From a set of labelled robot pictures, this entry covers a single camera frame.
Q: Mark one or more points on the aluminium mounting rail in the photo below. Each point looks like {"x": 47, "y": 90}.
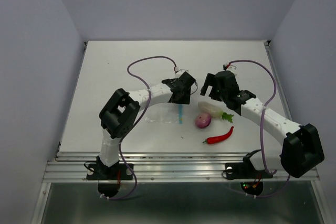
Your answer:
{"x": 148, "y": 167}

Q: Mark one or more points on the white radish toy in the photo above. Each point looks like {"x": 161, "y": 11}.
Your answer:
{"x": 215, "y": 111}

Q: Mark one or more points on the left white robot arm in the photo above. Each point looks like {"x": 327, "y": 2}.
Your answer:
{"x": 119, "y": 114}

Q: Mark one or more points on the red chili pepper toy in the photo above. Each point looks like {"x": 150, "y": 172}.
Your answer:
{"x": 220, "y": 138}

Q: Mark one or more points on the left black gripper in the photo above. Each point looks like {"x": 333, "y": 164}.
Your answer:
{"x": 185, "y": 99}

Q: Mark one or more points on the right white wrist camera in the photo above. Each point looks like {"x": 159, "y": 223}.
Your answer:
{"x": 229, "y": 67}

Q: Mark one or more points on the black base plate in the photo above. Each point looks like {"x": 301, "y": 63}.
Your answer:
{"x": 97, "y": 171}
{"x": 243, "y": 171}

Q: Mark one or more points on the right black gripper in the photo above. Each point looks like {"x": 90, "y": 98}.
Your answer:
{"x": 209, "y": 81}

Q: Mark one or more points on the purple onion toy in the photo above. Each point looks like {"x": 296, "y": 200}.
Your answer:
{"x": 203, "y": 120}

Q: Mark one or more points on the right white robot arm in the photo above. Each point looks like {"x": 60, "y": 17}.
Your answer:
{"x": 301, "y": 146}

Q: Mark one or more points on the clear zip top bag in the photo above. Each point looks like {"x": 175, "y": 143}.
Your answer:
{"x": 165, "y": 113}

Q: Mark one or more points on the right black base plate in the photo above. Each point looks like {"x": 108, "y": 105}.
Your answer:
{"x": 243, "y": 171}

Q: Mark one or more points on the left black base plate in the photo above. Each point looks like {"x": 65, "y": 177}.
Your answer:
{"x": 97, "y": 171}

